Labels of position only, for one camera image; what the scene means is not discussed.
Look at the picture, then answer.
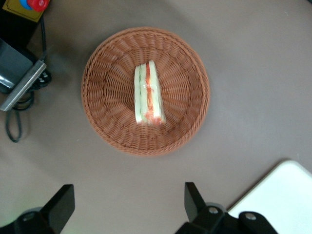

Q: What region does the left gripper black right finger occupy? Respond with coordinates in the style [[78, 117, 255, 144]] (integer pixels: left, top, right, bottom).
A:
[[184, 181, 229, 234]]

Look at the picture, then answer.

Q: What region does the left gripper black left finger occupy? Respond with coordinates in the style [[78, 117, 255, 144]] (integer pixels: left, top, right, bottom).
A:
[[40, 184, 76, 234]]

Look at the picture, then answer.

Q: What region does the triangle sandwich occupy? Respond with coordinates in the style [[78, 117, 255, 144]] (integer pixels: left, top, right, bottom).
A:
[[134, 60, 167, 126]]

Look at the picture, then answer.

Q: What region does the beige plastic serving tray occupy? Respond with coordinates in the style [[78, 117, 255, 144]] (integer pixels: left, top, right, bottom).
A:
[[226, 160, 312, 234]]

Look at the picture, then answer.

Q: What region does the empty round brown wicker basket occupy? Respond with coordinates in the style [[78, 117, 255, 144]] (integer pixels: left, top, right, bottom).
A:
[[81, 26, 210, 157]]

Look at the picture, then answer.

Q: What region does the yellow emergency stop box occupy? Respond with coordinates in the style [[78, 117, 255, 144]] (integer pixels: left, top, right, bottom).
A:
[[2, 0, 51, 23]]

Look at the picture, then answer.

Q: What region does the red emergency stop button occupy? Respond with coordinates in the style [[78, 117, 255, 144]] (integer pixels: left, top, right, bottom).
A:
[[19, 0, 51, 12]]

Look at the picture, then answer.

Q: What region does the grey metal side bracket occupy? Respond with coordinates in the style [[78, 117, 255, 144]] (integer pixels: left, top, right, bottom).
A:
[[0, 38, 47, 112]]

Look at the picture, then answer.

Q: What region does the black appliance power cable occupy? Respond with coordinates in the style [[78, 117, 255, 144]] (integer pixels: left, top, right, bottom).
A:
[[5, 14, 52, 143]]

